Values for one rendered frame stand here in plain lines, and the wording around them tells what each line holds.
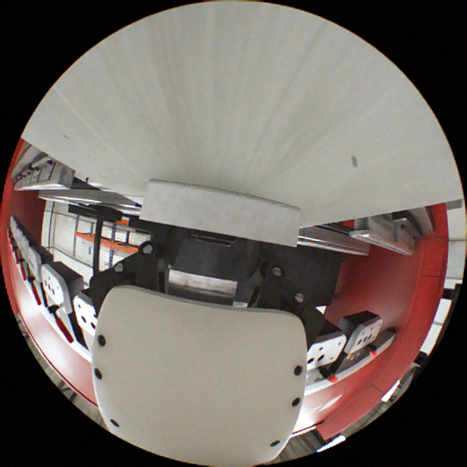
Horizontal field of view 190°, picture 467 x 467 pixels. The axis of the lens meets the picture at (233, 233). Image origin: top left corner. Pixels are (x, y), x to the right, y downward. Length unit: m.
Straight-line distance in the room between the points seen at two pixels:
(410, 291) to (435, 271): 0.17
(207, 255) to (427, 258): 1.08
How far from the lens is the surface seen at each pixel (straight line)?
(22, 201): 2.20
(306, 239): 0.55
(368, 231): 0.35
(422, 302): 0.86
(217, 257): 0.72
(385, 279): 0.92
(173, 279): 0.23
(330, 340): 0.32
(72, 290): 0.42
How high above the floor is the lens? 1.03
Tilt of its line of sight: 4 degrees down
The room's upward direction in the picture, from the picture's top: 170 degrees counter-clockwise
